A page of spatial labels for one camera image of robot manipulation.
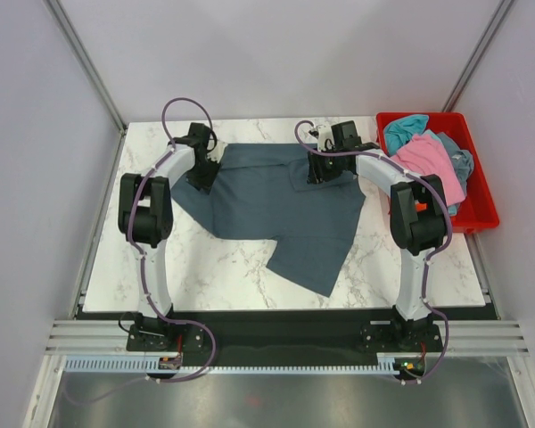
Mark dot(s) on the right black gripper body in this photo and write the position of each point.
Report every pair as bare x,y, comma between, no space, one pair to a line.
325,167

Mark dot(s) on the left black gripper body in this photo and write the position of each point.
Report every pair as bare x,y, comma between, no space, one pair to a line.
203,176

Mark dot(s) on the dark blue-grey t shirt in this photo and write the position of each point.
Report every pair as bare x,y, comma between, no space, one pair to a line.
261,193

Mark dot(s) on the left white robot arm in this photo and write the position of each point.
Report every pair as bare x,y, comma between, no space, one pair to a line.
145,217

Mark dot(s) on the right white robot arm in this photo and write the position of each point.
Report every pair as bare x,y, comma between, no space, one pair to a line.
419,219

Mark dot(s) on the teal t shirt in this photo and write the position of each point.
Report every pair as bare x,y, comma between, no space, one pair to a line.
400,131

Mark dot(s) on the pink t shirt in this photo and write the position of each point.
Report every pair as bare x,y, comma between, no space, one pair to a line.
425,156

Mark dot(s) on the grey-blue t shirt in bin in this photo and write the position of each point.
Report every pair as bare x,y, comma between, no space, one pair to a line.
461,159

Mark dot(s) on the red plastic bin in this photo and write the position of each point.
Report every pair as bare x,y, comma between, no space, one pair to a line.
477,212

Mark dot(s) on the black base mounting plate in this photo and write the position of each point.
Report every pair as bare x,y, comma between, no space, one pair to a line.
303,337

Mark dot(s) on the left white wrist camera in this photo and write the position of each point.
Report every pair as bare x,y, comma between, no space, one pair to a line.
216,154

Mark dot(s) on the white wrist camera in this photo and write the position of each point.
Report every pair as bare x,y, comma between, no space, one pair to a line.
324,137
216,154

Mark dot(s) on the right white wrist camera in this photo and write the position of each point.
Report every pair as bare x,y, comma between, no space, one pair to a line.
324,137

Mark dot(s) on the right aluminium frame post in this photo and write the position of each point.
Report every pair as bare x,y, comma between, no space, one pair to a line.
481,48

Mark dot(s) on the aluminium frame post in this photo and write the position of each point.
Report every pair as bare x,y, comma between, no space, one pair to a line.
78,48
481,48

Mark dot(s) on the left aluminium frame post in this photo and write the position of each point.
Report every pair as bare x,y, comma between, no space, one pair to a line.
78,48

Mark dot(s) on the aluminium front rail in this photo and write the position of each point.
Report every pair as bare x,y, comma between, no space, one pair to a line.
494,338

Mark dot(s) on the white slotted cable duct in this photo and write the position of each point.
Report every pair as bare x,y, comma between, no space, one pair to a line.
153,365

